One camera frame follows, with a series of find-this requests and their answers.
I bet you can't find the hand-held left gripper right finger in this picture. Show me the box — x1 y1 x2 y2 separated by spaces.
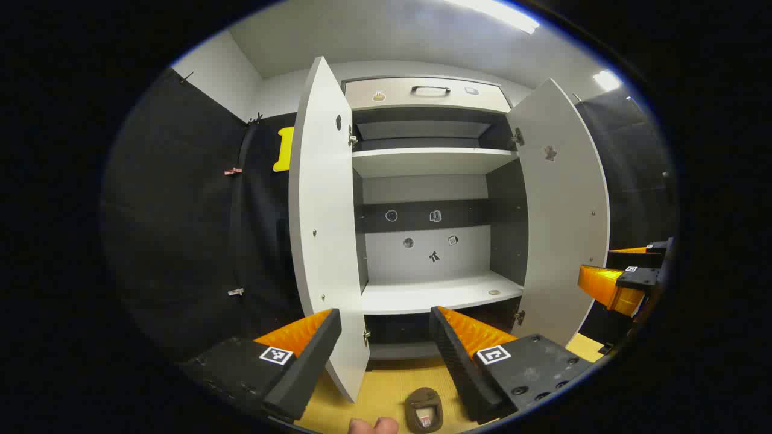
429 306 595 425

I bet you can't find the brown fuzzy shoe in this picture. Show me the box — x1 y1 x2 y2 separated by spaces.
404 387 444 433

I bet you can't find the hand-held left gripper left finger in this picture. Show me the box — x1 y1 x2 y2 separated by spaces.
180 309 343 423

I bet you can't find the white cabinet door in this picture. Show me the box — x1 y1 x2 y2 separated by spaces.
288 56 370 403
505 78 611 347

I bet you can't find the white and grey shoe cabinet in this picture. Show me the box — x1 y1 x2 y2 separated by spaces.
341 74 531 362

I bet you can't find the beige cabinet drawer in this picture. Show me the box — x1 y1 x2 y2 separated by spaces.
344 77 512 113

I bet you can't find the black backdrop cloth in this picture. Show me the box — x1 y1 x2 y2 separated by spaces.
573 90 679 344
103 66 305 362

